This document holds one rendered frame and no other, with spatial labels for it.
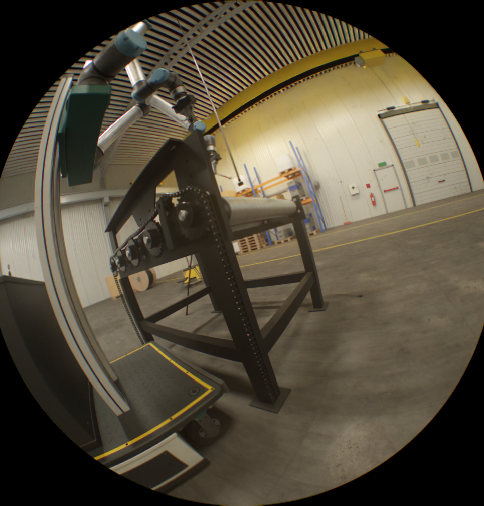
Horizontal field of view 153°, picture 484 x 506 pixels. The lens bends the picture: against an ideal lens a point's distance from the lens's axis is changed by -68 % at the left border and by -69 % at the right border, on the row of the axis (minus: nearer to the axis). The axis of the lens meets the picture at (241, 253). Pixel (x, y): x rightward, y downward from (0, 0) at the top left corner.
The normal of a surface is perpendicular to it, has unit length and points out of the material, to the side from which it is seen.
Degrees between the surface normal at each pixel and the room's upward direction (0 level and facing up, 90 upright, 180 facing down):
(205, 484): 0
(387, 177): 90
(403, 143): 90
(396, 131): 90
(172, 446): 90
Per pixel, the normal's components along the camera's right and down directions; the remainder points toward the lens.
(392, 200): -0.55, 0.23
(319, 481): -0.30, -0.95
